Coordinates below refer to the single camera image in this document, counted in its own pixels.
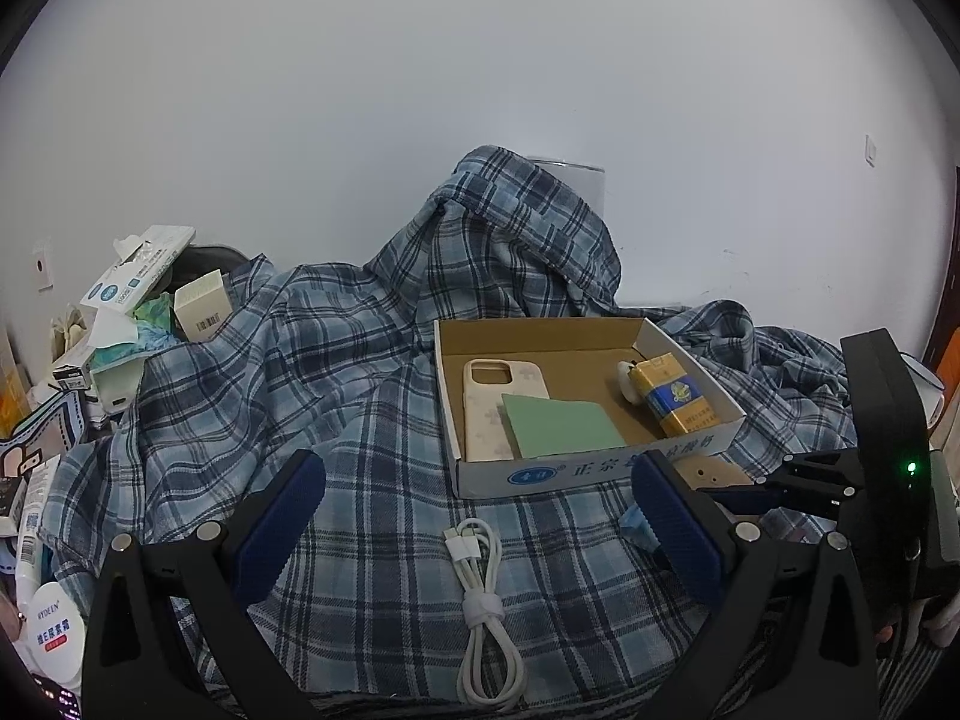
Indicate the blue cartoon paper bag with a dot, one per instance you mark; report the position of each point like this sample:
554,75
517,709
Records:
41,435

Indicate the white and blue tissue box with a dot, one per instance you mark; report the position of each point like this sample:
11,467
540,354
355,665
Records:
135,270

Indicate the blue and yellow cigarette pack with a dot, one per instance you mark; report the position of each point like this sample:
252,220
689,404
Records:
679,401

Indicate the dark round bin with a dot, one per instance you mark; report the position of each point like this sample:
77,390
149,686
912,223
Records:
206,262

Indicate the white wall socket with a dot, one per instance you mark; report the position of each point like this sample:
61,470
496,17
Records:
41,266

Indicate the green tissue pack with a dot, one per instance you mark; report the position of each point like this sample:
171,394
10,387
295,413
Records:
142,322

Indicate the light blue packet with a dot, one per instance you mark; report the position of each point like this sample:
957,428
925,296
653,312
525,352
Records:
641,525

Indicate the small beige box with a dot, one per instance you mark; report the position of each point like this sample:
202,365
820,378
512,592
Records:
201,307

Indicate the white round jar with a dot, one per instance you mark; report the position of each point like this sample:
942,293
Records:
56,634

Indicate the white container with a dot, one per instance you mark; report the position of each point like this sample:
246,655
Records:
570,176

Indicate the green sticky note pad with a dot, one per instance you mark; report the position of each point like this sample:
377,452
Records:
562,427

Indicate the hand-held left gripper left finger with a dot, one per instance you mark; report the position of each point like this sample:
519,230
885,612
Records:
281,525

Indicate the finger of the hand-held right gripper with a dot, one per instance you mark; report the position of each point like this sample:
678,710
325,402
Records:
821,465
787,499

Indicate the cream power bank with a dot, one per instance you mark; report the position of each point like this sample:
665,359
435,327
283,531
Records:
118,388

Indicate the cream floral phone case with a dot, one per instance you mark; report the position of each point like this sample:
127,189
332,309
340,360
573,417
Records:
487,412

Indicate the white tube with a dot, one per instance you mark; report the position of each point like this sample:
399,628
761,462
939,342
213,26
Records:
34,532

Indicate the white wall switch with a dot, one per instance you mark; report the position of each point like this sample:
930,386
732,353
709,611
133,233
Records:
871,150

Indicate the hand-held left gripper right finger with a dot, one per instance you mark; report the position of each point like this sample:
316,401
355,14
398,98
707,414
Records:
675,532

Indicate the small black and white box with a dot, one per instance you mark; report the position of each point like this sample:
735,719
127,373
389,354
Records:
69,376

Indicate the cardboard box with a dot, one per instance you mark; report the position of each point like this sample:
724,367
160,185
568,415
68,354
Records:
570,390

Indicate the blue plaid shirt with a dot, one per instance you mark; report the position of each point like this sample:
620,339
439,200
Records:
360,405

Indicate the white floral mug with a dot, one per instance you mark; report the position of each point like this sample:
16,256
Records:
926,390

